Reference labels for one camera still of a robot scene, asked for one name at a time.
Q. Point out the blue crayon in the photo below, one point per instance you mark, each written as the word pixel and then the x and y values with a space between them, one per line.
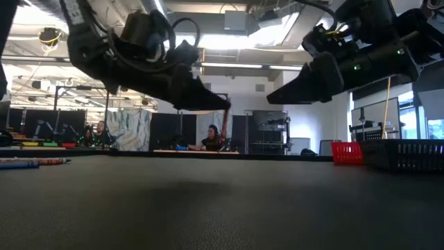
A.
pixel 17 165

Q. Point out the wooden background table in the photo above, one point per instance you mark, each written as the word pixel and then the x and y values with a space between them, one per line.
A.
pixel 166 151

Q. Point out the grey curtain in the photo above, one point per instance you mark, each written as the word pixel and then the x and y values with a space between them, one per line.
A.
pixel 208 118

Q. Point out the small green bin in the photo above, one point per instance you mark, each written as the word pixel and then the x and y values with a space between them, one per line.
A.
pixel 50 143

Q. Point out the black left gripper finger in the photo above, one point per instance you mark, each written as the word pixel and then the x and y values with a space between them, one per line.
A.
pixel 197 95

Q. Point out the small red bin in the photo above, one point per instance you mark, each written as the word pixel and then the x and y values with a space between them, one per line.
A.
pixel 68 144

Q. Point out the grey ceiling box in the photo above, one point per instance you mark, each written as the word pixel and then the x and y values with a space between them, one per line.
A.
pixel 236 21

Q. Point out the grey chair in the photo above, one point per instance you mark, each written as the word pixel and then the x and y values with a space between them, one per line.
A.
pixel 325 147

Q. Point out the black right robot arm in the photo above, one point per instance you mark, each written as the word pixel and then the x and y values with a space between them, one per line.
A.
pixel 430 34

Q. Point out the blue patterned curtain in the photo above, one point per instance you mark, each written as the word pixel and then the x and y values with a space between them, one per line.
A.
pixel 130 130

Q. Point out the black table mat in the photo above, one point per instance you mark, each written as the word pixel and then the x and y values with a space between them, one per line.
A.
pixel 208 208

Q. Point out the ceiling light strip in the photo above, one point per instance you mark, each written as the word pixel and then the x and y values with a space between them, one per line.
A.
pixel 34 59
pixel 243 65

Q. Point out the small yellow bin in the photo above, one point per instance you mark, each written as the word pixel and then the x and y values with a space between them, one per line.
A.
pixel 30 143

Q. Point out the orange crayon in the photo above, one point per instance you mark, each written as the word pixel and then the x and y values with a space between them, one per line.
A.
pixel 225 121
pixel 41 161

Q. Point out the red plastic basket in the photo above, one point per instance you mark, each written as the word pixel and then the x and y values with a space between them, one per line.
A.
pixel 347 152

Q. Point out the black partition panel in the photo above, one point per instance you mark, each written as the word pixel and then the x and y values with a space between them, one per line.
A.
pixel 21 119
pixel 166 126

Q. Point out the small blue bin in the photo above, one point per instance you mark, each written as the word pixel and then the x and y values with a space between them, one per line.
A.
pixel 181 148

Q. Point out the black plastic basket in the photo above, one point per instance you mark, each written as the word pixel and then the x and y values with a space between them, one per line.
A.
pixel 402 156

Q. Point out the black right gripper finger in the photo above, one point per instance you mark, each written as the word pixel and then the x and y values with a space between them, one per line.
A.
pixel 319 83

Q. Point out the grey wall vent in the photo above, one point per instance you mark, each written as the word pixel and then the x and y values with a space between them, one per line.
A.
pixel 260 87

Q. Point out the black gantry frame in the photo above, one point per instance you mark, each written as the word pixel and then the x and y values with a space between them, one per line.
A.
pixel 180 132
pixel 83 87

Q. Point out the grey bin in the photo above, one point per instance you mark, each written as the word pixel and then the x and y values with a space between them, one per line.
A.
pixel 300 146

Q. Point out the person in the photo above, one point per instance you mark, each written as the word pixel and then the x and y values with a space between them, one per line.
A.
pixel 211 142
pixel 100 130
pixel 86 137

